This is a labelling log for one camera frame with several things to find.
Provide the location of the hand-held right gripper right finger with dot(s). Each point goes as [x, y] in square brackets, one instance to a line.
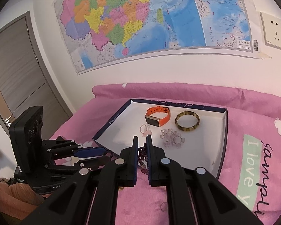
[149, 159]

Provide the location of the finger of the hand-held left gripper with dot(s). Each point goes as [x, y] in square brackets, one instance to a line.
[89, 152]
[93, 163]

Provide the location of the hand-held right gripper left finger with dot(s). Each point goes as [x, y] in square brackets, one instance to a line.
[134, 159]

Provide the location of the pink flower pendant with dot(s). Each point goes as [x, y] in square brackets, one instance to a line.
[146, 132]

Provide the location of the orange smart band watch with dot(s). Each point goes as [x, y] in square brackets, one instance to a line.
[152, 120]

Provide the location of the tortoiseshell bangle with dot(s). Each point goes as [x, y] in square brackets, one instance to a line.
[187, 128]

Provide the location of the navy floral gift box tray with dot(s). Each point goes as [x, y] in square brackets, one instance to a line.
[196, 145]

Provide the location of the person's left forearm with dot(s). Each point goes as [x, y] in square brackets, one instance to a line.
[18, 191]

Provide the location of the grey door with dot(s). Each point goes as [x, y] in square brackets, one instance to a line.
[18, 70]

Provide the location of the pink floral printed blanket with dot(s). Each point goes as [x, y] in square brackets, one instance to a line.
[248, 126]

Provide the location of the colourful wall map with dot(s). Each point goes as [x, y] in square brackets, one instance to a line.
[154, 16]

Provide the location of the white wall socket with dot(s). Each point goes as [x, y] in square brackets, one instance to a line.
[272, 31]

